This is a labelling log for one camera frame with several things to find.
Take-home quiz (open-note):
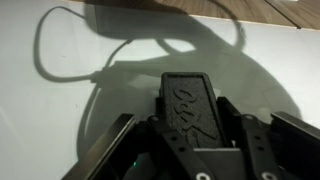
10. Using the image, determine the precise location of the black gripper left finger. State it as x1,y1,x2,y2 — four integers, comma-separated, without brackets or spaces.
146,96,218,180

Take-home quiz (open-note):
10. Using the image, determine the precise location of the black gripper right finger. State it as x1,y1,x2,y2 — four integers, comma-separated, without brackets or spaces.
217,95,285,180

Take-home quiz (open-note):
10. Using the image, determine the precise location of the black whiteboard eraser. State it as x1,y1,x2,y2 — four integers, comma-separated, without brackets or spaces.
159,71,234,150

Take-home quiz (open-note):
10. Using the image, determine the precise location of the large white whiteboard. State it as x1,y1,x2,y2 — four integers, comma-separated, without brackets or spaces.
0,0,320,180

